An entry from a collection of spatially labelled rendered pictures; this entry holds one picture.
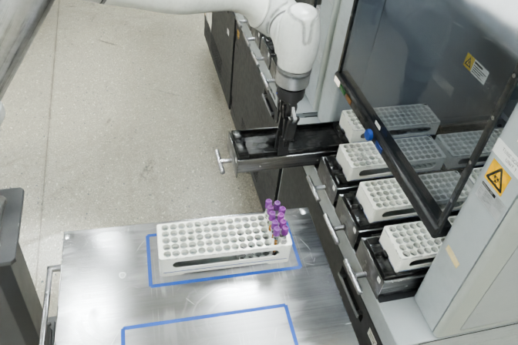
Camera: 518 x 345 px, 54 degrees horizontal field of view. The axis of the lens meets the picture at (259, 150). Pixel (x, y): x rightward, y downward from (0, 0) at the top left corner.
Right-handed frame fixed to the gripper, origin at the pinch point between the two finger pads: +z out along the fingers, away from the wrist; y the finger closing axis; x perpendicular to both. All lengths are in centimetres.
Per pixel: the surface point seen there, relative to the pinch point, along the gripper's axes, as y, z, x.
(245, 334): -55, 2, 24
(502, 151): -52, -40, -20
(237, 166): -1.9, 6.1, 13.5
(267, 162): -2.2, 5.6, 4.6
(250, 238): -34.8, -2.9, 18.0
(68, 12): 253, 83, 77
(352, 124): 2.3, -2.2, -22.5
